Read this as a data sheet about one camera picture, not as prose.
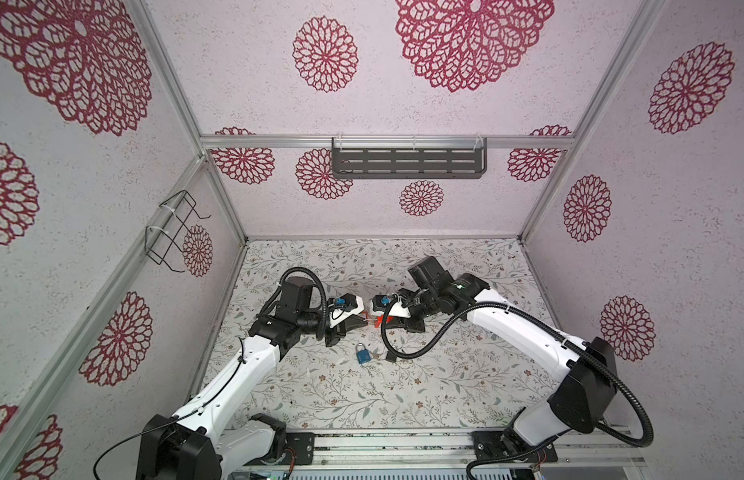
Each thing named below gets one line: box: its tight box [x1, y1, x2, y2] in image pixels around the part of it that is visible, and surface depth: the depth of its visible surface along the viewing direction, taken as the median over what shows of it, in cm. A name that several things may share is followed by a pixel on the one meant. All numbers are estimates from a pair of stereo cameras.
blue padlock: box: [355, 342, 372, 364], surface depth 91 cm
